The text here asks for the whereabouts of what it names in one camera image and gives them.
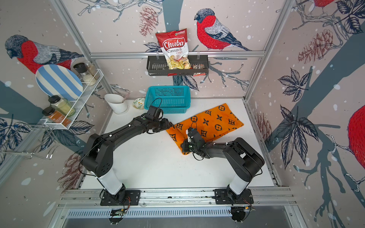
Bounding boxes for white ceramic utensil cup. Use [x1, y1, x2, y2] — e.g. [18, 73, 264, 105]
[104, 94, 129, 115]

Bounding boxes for teal plastic basket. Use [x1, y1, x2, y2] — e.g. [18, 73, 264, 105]
[144, 85, 191, 114]

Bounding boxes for white wire wall shelf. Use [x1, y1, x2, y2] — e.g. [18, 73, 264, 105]
[43, 69, 104, 130]

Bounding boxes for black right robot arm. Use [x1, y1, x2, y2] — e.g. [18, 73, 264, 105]
[181, 128, 265, 200]

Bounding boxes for red Chuba chips bag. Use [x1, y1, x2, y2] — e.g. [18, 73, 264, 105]
[156, 28, 191, 70]

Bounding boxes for black hanging wire basket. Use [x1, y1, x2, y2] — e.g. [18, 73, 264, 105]
[146, 55, 209, 76]

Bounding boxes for orange patterned pillowcase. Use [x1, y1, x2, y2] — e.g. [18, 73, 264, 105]
[166, 103, 244, 155]

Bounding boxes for orange spice jar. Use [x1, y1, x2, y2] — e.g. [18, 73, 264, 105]
[42, 106, 71, 127]

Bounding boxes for metal hook rack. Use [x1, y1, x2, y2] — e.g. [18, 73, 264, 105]
[1, 122, 60, 160]

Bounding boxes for blue white striped plate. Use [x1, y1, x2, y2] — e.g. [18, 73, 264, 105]
[35, 64, 84, 101]

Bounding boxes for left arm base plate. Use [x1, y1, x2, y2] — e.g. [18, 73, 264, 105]
[100, 190, 141, 206]

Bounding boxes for small patterned bowl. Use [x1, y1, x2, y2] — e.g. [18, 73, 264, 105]
[133, 98, 145, 110]

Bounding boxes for black lid spice jar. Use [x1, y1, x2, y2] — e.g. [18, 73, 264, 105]
[73, 63, 97, 86]

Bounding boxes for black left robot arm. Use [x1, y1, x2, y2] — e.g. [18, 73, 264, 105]
[81, 114, 173, 197]

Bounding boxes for green spice jar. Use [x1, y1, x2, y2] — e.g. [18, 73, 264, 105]
[48, 95, 76, 117]

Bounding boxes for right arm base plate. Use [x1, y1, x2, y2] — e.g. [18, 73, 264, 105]
[212, 188, 254, 205]

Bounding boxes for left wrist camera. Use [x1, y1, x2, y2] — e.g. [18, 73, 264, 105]
[145, 105, 163, 120]

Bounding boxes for small glass spice jar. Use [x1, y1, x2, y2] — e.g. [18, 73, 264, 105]
[86, 62, 99, 80]

